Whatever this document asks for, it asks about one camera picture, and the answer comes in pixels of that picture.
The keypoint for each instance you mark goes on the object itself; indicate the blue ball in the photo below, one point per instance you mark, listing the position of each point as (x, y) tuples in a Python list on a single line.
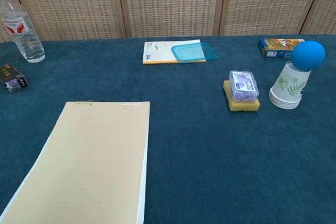
[(307, 54)]

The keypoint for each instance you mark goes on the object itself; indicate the small black carton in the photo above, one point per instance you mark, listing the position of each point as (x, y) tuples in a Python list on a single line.
[(10, 77)]

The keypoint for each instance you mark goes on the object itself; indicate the teal translucent plastic lid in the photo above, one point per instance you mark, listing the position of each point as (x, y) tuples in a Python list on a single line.
[(194, 52)]

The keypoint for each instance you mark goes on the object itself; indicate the woven wooden screen panel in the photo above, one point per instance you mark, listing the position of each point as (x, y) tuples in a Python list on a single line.
[(73, 6), (170, 3), (262, 3), (325, 11)]

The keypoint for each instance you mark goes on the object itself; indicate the blue table cloth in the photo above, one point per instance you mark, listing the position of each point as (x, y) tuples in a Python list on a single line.
[(210, 155)]

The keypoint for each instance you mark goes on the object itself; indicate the clear plastic water bottle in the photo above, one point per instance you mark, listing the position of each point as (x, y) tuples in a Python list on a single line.
[(26, 40)]

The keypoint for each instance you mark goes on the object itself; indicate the clear box with purple contents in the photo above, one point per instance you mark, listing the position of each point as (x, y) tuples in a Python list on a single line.
[(244, 85)]

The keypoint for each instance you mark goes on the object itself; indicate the white notepad with orange edge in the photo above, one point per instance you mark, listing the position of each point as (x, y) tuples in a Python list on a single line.
[(160, 51)]

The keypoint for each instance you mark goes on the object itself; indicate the tan paper notepad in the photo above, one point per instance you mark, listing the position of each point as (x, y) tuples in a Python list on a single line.
[(92, 155)]

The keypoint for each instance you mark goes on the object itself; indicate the blue and orange printed box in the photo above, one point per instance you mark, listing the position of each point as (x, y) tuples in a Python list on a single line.
[(275, 47)]

